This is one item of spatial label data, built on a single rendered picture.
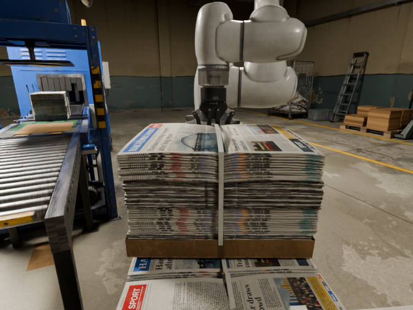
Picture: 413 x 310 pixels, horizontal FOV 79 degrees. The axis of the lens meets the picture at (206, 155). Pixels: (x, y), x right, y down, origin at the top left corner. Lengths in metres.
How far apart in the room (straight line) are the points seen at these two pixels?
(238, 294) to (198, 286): 0.07
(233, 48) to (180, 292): 0.57
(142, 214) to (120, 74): 9.19
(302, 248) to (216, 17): 0.57
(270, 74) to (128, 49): 8.90
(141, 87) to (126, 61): 0.97
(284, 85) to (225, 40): 0.36
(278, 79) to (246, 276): 0.69
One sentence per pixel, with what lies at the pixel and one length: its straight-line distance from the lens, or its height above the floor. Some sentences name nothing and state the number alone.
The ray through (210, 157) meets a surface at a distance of 0.44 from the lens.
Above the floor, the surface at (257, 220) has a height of 0.92.
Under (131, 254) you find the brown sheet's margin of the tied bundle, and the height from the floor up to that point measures 0.85.
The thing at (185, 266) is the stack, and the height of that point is 0.83.
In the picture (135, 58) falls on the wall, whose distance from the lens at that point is 9.72.
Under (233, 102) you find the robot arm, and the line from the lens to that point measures 0.99.
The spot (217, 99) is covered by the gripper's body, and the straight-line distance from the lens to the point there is 0.72.
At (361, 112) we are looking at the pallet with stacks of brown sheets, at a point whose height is 0.42.
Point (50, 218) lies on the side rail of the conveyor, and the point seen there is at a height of 0.80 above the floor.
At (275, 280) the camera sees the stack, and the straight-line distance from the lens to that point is 0.53.
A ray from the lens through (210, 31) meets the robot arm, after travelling 0.71.
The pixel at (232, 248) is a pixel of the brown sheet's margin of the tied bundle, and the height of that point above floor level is 0.86.
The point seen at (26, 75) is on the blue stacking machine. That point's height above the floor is 1.23.
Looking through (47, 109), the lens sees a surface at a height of 0.91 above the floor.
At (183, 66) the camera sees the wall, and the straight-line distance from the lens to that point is 10.14.
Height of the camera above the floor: 1.18
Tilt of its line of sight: 17 degrees down
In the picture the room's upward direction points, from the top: straight up
